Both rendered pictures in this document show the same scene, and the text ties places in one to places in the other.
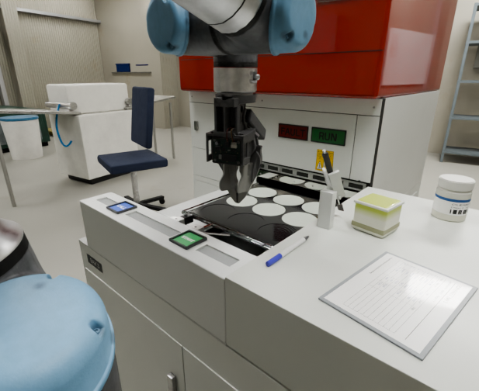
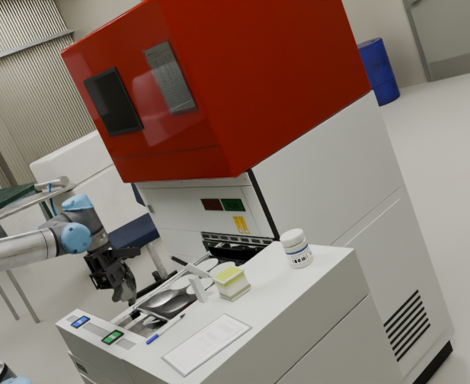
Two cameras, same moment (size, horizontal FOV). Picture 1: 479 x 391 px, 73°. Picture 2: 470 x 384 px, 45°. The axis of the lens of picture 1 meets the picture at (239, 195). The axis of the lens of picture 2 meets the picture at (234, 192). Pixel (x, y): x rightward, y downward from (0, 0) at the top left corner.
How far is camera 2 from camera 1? 119 cm
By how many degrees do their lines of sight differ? 15
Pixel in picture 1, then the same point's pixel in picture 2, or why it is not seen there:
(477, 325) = (228, 352)
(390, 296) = (198, 347)
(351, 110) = (235, 183)
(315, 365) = not seen: outside the picture
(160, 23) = not seen: hidden behind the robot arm
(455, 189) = (286, 245)
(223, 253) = (130, 341)
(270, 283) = (142, 355)
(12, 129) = (11, 223)
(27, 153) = not seen: hidden behind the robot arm
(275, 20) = (65, 249)
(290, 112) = (203, 188)
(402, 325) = (190, 362)
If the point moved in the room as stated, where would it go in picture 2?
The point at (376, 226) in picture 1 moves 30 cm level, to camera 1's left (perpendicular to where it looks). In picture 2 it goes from (226, 294) to (134, 321)
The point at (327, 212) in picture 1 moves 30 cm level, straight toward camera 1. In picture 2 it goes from (197, 291) to (143, 360)
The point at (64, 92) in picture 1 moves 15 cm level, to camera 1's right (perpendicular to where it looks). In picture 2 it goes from (50, 168) to (64, 163)
